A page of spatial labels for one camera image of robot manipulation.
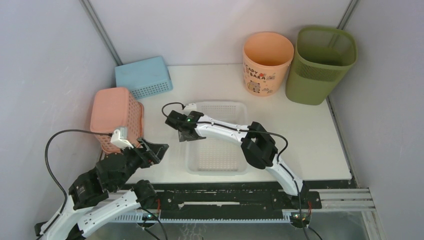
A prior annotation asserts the clear white plastic tray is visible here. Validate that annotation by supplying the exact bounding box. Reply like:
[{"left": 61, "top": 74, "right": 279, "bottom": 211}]
[{"left": 185, "top": 101, "right": 248, "bottom": 176}]

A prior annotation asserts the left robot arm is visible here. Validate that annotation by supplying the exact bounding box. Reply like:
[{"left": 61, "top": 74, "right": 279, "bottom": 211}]
[{"left": 34, "top": 137, "right": 169, "bottom": 240}]

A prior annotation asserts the blue plastic basket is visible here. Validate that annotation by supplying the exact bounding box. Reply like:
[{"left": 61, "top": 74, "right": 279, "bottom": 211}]
[{"left": 114, "top": 56, "right": 173, "bottom": 100}]

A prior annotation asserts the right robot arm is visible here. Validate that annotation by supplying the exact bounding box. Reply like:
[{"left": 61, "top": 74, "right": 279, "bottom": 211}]
[{"left": 165, "top": 110, "right": 309, "bottom": 208}]

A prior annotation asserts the white toothed cable duct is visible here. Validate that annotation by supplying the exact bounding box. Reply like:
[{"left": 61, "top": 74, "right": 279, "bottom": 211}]
[{"left": 109, "top": 211, "right": 294, "bottom": 224}]

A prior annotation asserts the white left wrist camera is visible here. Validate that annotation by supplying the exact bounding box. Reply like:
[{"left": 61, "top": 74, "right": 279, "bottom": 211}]
[{"left": 110, "top": 126, "right": 134, "bottom": 150}]

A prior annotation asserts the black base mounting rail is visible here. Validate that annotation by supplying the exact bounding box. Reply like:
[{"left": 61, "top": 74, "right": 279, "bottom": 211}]
[{"left": 145, "top": 181, "right": 322, "bottom": 221}]

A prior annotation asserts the pink plastic basket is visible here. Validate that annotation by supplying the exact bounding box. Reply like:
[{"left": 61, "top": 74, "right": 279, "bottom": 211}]
[{"left": 90, "top": 87, "right": 144, "bottom": 147}]

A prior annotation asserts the left black cable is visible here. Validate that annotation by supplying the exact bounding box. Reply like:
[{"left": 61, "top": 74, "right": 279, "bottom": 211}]
[{"left": 34, "top": 129, "right": 114, "bottom": 240}]

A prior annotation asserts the orange capybara bucket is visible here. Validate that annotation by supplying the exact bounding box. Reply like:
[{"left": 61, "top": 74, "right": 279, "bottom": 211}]
[{"left": 242, "top": 32, "right": 294, "bottom": 97}]

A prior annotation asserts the green mesh waste bin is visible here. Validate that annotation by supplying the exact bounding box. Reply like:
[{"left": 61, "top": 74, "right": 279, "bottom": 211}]
[{"left": 285, "top": 25, "right": 358, "bottom": 106}]

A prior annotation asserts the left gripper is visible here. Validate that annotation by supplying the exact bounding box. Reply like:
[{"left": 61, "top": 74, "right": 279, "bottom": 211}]
[{"left": 113, "top": 136, "right": 169, "bottom": 190}]

